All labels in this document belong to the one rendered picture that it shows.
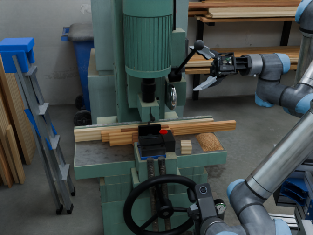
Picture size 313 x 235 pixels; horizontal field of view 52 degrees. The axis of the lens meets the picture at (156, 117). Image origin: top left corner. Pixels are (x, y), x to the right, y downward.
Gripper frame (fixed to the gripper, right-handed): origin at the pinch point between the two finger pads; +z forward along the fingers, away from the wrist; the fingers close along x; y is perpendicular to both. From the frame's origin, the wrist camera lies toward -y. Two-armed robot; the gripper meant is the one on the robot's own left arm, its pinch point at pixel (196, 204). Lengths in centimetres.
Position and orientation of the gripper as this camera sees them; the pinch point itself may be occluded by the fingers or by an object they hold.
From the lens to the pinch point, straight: 111.2
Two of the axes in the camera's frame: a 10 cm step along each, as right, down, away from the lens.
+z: -1.0, 0.2, 9.9
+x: 9.9, -1.1, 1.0
